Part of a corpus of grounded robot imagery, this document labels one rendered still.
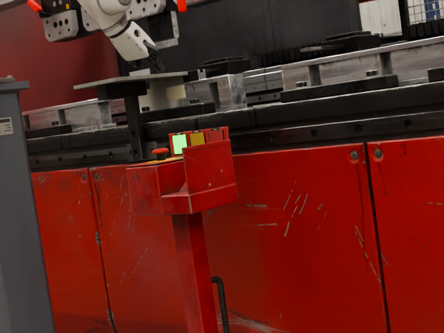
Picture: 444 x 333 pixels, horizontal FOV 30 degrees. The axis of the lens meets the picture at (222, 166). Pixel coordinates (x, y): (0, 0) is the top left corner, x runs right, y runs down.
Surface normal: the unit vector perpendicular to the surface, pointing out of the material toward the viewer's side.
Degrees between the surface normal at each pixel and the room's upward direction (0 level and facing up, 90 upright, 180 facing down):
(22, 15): 90
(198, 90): 90
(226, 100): 90
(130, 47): 132
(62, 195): 90
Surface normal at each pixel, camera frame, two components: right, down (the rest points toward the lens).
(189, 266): -0.67, 0.14
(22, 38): 0.73, -0.06
